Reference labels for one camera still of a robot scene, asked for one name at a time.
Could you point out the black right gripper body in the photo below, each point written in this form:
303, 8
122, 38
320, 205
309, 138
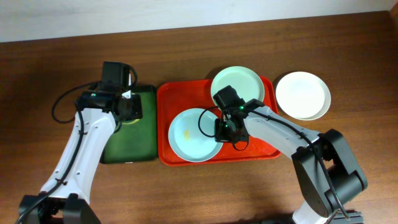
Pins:
227, 134

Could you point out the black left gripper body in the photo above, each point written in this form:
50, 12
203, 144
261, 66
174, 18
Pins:
133, 107

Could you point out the light blue plate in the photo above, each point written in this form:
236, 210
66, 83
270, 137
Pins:
191, 138

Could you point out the white plate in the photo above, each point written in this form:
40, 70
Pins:
303, 96

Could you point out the green and yellow sponge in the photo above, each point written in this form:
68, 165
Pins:
130, 122

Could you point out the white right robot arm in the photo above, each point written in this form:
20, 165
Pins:
328, 172

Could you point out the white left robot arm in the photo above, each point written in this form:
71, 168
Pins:
65, 197

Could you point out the green tray with black rim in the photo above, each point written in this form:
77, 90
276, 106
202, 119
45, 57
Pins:
136, 142

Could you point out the red plastic tray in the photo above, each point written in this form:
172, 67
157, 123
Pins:
176, 97

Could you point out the light green plate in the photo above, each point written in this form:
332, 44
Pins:
246, 82

